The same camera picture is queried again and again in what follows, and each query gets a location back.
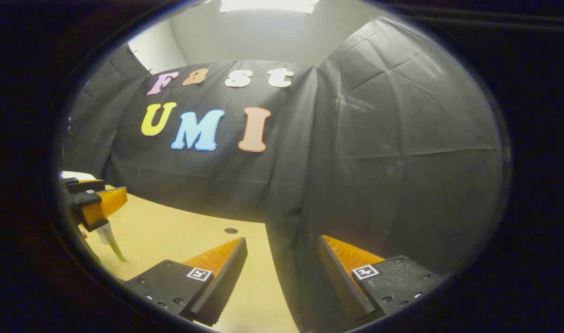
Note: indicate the ceiling light panel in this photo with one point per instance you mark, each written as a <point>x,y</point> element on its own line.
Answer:
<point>268,4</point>

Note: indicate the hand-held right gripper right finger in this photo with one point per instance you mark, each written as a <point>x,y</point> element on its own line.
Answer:
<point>339,286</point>

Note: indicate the white skin care tube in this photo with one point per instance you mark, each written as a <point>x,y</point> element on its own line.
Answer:
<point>107,235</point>

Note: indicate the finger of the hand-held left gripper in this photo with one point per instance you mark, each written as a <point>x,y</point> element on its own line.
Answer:
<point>107,203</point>
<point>85,185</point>

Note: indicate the black backdrop cloth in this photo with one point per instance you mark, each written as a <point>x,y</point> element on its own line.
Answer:
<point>356,162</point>

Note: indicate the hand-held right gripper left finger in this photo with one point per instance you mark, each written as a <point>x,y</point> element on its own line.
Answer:
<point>226,283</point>

